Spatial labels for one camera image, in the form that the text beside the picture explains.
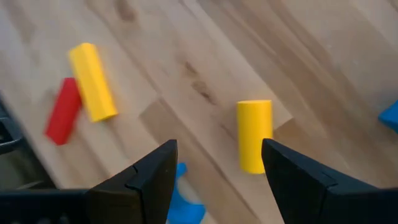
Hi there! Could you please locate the yellow cylinder block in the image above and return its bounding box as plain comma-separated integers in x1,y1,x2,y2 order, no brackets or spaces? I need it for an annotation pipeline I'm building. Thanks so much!
236,100,274,174

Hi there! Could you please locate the long yellow block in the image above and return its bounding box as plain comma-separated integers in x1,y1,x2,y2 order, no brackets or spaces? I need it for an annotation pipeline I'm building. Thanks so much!
68,42,119,123

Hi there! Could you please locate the blue cube block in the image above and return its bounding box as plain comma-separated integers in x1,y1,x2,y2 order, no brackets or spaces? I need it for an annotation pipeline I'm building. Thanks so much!
377,100,398,134

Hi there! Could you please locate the long red block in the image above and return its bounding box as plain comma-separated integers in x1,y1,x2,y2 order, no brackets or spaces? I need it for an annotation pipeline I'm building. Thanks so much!
44,77,83,146

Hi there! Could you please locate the blue arch block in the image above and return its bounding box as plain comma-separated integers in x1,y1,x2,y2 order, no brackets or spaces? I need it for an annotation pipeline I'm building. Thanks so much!
166,162,206,224

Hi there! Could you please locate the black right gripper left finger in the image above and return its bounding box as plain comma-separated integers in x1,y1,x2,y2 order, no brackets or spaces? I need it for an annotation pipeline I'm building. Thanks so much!
88,139,178,224

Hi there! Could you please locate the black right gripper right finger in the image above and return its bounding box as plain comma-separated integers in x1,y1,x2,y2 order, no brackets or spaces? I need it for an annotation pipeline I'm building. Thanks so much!
262,138,379,224

